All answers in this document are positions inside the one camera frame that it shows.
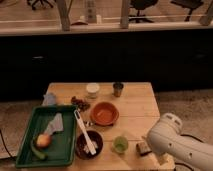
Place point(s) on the green plastic tray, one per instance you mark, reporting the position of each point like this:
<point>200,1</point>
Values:
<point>61,150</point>

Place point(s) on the black office chair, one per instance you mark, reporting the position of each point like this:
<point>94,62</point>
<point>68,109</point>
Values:
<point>141,5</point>
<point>33,3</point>
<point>190,4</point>

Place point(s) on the small metal object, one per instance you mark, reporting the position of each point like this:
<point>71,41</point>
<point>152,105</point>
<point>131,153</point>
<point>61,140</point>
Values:
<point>88,123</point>

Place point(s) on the grey cloth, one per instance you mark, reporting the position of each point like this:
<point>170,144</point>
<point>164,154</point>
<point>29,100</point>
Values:
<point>55,125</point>

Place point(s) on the green cucumber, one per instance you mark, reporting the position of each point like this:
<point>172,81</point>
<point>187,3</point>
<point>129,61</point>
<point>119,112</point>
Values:
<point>40,155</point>

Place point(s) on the white cup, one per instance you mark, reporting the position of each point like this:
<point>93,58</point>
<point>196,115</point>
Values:
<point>92,89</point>

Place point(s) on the red bowl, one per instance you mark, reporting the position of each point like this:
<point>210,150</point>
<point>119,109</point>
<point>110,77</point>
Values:
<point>104,114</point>

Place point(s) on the black office chair left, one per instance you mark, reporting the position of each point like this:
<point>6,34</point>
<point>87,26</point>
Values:
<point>33,3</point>

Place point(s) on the blue crumpled cloth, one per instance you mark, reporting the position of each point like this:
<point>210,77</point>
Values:
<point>49,99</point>

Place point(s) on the green plastic cup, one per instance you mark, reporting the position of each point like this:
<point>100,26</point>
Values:
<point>120,144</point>

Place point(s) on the wooden block eraser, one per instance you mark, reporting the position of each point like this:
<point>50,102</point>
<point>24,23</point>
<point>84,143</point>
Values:
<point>143,149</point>

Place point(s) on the white spatula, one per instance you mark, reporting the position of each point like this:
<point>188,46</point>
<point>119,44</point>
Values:
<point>83,129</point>

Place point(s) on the dark metal cup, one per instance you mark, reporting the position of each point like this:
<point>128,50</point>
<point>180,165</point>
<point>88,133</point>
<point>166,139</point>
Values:
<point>117,89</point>

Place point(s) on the black office chair right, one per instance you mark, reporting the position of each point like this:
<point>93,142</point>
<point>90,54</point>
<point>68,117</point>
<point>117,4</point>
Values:
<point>190,4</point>

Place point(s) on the red yellow apple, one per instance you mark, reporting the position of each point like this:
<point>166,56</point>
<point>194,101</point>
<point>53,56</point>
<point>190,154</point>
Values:
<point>43,140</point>

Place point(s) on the brown dried fruit pile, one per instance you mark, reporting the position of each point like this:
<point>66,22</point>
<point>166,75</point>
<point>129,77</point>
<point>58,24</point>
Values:
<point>83,105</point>

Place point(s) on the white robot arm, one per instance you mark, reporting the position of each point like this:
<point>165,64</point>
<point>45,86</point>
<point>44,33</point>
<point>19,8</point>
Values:
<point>165,137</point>

